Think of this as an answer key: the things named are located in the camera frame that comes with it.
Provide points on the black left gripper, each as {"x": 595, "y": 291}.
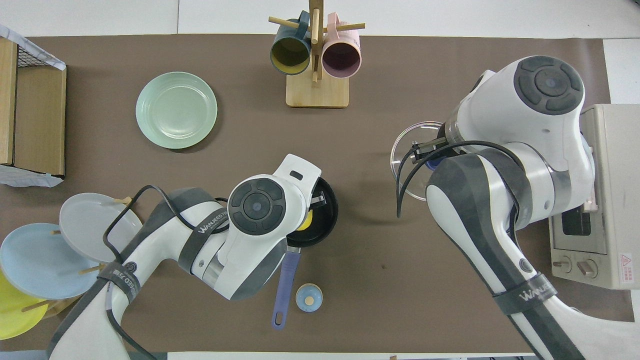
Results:
{"x": 316, "y": 201}

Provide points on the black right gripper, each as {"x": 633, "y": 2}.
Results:
{"x": 444, "y": 140}

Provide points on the glass lid blue knob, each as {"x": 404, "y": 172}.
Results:
{"x": 405, "y": 150}

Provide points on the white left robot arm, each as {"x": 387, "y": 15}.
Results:
{"x": 255, "y": 205}

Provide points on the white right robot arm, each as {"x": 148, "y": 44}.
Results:
{"x": 525, "y": 125}

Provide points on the pale green plate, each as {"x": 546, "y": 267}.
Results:
{"x": 176, "y": 110}

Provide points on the grey plate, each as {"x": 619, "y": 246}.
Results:
{"x": 85, "y": 225}

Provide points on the wooden plate rack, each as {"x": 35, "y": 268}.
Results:
{"x": 92, "y": 270}

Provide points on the light blue plate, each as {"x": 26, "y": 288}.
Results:
{"x": 40, "y": 260}

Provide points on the yellow plate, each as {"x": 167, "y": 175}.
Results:
{"x": 12, "y": 312}

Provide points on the brown table mat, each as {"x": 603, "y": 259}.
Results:
{"x": 375, "y": 275}

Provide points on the wooden mug tree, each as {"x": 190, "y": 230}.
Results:
{"x": 317, "y": 92}

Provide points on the pink mug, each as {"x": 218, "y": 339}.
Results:
{"x": 341, "y": 60}

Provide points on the dark teal mug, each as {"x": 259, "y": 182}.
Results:
{"x": 290, "y": 55}

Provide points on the beige toaster oven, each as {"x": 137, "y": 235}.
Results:
{"x": 615, "y": 200}

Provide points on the white checked cloth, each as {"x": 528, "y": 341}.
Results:
{"x": 30, "y": 50}

